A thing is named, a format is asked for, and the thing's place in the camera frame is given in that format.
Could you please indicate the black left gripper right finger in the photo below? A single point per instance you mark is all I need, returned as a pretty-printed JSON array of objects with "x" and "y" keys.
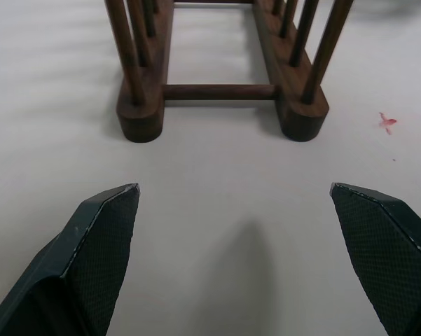
[{"x": 381, "y": 252}]

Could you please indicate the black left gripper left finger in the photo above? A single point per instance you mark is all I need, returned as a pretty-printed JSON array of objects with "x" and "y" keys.
[{"x": 91, "y": 252}]

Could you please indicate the wooden dish rack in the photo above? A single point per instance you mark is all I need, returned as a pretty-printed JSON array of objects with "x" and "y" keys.
[{"x": 217, "y": 91}]

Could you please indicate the small red stain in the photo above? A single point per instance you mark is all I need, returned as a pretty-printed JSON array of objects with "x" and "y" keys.
[{"x": 388, "y": 122}]

